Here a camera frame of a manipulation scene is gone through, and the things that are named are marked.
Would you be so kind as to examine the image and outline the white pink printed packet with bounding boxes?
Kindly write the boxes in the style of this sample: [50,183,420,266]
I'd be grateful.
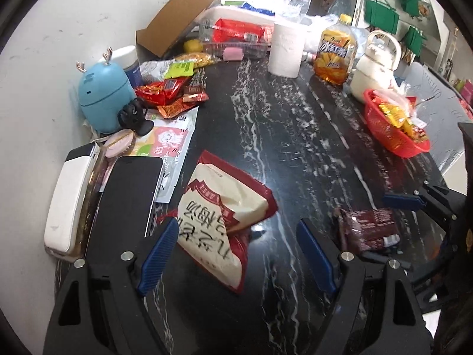
[135,105,200,204]

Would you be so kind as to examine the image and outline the blue deer humidifier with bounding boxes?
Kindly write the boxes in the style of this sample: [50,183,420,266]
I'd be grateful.
[76,46,137,134]

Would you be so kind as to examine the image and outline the grey chair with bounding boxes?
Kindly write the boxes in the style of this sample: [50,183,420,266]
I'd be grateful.
[404,61,473,178]

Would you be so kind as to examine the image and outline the black smartphone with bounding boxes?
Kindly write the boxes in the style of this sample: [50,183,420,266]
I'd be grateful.
[87,155,166,256]

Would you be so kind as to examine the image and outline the green label packet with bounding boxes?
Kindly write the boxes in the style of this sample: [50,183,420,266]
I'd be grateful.
[164,61,195,79]

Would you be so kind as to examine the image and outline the iced tea bottle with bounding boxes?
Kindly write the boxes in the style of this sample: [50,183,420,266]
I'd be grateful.
[313,14,358,85]

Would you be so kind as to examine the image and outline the yellow snack packet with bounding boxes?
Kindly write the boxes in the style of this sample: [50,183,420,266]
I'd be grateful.
[174,52,218,69]

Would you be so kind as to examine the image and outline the yellow foil packet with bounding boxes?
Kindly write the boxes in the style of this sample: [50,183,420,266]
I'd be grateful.
[379,103,411,128]

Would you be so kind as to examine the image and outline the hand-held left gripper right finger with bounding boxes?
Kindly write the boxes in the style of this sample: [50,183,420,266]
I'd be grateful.
[296,219,433,355]

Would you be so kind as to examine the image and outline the silver white packet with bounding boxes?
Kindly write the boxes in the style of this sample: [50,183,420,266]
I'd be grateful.
[140,60,174,84]

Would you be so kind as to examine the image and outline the pink hairbrush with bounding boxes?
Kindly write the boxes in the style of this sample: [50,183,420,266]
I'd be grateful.
[92,129,137,159]

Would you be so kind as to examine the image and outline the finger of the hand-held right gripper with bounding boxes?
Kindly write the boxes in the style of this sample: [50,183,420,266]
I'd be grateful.
[382,181,462,226]
[361,240,455,289]

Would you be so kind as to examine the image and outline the dark blue jar white lid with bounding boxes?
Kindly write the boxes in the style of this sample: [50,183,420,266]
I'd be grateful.
[111,45,144,86]

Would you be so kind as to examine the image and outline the red plastic basket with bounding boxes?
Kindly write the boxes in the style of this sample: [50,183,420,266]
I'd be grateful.
[363,89,431,158]

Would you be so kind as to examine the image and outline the white toilet paper roll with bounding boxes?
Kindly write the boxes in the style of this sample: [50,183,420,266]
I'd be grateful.
[268,22,307,79]

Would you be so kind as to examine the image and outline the cardboard box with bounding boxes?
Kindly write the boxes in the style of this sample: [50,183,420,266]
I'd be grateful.
[135,0,221,60]

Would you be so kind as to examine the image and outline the orange red snack packet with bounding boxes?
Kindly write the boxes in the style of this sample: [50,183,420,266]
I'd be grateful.
[157,92,209,119]

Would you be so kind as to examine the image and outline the cream insulated jug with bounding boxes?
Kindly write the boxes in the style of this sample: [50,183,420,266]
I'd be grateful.
[349,30,401,102]

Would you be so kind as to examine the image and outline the large white red bag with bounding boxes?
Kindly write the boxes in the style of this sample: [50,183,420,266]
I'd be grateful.
[157,150,278,296]

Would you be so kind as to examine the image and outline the brown red snack packet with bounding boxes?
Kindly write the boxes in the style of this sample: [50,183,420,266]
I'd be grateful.
[406,118,429,143]

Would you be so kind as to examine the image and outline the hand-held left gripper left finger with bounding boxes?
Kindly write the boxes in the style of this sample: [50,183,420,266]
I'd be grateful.
[43,216,180,355]

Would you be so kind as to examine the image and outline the white tray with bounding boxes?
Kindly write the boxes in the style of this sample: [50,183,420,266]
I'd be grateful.
[201,5,315,32]

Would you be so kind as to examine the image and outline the large red packet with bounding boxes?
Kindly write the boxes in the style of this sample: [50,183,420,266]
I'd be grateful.
[212,18,267,44]

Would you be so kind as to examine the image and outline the dark red chocolate packet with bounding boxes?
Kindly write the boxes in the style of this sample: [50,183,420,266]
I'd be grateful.
[338,207,401,254]

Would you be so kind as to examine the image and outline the white flat device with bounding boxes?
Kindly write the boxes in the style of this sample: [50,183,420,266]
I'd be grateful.
[43,143,102,261]

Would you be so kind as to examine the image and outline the blue tissue pack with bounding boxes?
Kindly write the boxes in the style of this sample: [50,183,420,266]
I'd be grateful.
[240,2,276,14]

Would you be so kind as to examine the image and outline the black clip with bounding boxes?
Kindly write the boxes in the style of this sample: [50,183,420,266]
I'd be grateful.
[117,98,155,137]

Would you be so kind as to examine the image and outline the clear plastic container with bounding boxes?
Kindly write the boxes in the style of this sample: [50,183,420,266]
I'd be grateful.
[198,22,272,60]

